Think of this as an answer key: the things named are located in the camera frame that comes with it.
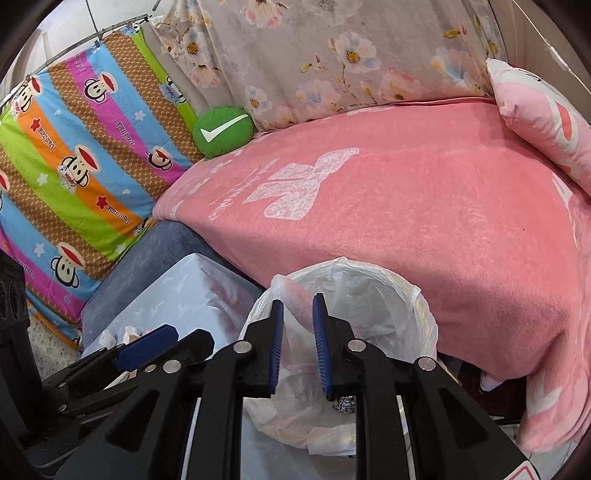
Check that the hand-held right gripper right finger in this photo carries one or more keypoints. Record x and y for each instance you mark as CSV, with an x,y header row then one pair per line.
x,y
322,346

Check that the white lined waste bin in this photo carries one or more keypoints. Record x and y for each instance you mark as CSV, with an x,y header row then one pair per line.
x,y
392,300

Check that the small white sock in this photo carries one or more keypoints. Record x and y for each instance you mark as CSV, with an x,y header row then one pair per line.
x,y
106,338

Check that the leopard print cloth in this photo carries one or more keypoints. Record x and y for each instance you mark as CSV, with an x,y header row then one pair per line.
x,y
345,405

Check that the green check mark cushion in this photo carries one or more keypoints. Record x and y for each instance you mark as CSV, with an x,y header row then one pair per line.
x,y
231,138

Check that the light blue palm print cloth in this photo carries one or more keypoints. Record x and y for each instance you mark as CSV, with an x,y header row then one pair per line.
x,y
194,286

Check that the white striped sock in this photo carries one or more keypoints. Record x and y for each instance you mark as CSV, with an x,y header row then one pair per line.
x,y
130,332

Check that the grey floral sheet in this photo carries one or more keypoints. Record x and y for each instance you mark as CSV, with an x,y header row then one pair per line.
x,y
323,69

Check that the striped monkey print sheet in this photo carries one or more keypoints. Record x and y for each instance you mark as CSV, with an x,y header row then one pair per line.
x,y
92,161

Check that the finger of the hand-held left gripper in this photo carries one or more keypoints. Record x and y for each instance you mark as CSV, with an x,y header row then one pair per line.
x,y
106,392
147,345

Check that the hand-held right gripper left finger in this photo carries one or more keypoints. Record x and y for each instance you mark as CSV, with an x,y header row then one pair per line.
x,y
277,346

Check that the pink blanket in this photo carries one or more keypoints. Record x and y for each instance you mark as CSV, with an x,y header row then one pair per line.
x,y
415,230

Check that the pink printed pillow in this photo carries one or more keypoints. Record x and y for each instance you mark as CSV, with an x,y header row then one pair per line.
x,y
540,110

